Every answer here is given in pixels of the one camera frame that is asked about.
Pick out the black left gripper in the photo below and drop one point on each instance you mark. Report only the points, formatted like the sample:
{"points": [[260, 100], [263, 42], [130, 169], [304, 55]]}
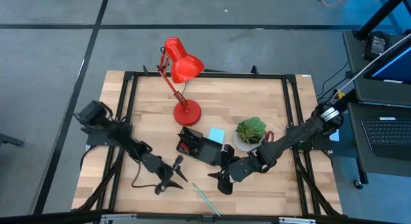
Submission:
{"points": [[160, 169]]}

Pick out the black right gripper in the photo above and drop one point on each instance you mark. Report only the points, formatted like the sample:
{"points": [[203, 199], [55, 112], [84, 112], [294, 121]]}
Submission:
{"points": [[241, 169]]}

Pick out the black mesh desk organizer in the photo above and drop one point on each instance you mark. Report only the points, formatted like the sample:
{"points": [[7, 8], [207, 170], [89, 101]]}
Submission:
{"points": [[208, 151]]}

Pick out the teal pen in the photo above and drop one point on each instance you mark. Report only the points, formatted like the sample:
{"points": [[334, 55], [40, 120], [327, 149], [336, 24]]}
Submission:
{"points": [[207, 200]]}

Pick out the teal sticky note pad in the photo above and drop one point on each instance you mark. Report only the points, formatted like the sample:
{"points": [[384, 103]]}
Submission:
{"points": [[216, 135]]}

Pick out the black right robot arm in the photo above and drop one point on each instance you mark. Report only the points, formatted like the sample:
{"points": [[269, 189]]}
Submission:
{"points": [[305, 134]]}

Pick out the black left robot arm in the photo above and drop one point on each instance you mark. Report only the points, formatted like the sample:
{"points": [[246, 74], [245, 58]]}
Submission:
{"points": [[109, 131]]}

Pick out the black rig crossbar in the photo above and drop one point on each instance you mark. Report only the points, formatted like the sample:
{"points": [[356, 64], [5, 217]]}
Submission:
{"points": [[205, 218]]}

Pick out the green plant in white pot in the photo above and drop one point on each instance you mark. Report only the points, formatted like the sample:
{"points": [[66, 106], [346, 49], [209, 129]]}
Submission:
{"points": [[251, 131]]}

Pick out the red desk lamp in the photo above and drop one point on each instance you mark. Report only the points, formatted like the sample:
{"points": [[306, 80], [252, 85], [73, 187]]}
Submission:
{"points": [[184, 65]]}

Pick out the black caster wheel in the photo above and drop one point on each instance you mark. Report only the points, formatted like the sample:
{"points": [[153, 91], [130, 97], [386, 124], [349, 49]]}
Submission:
{"points": [[358, 184]]}

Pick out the black keyboard desk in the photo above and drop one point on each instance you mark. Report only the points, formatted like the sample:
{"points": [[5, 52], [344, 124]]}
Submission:
{"points": [[356, 110]]}

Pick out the black furniture leg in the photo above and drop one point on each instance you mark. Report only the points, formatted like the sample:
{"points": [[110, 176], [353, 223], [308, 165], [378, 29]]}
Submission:
{"points": [[9, 140]]}

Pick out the black monitor cart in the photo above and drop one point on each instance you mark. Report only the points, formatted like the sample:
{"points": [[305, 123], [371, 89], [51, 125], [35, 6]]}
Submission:
{"points": [[356, 73]]}

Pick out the black keyboard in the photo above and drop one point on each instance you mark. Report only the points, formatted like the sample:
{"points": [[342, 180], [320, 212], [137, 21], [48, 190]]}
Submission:
{"points": [[388, 132]]}

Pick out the black computer monitor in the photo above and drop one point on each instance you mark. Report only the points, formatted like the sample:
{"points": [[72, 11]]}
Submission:
{"points": [[393, 66]]}

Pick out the black power adapter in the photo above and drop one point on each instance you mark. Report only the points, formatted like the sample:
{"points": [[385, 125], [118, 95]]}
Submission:
{"points": [[378, 44]]}

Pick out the black aluminium table frame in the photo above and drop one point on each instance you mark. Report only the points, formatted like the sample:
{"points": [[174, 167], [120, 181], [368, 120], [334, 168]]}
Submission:
{"points": [[224, 75]]}

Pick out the black rig post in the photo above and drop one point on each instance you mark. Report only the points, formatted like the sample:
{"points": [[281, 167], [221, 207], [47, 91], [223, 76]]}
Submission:
{"points": [[382, 12]]}

